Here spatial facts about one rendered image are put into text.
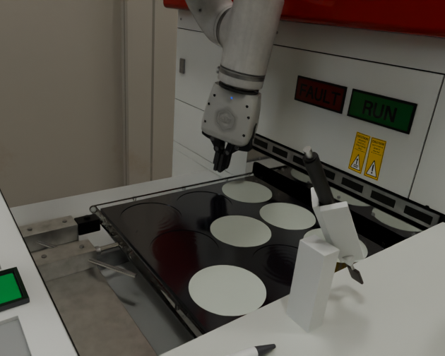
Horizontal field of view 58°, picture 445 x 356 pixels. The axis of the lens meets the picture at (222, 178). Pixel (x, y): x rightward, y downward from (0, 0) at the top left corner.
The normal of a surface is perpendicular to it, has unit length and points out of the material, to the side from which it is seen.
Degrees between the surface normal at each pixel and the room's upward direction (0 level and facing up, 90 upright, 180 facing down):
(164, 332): 0
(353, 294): 0
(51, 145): 90
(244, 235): 0
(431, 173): 90
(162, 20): 90
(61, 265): 90
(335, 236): 114
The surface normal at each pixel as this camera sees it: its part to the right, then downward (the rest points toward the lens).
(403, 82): -0.80, 0.17
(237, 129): -0.39, 0.33
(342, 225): -0.08, 0.72
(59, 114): 0.54, 0.37
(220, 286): 0.08, -0.92
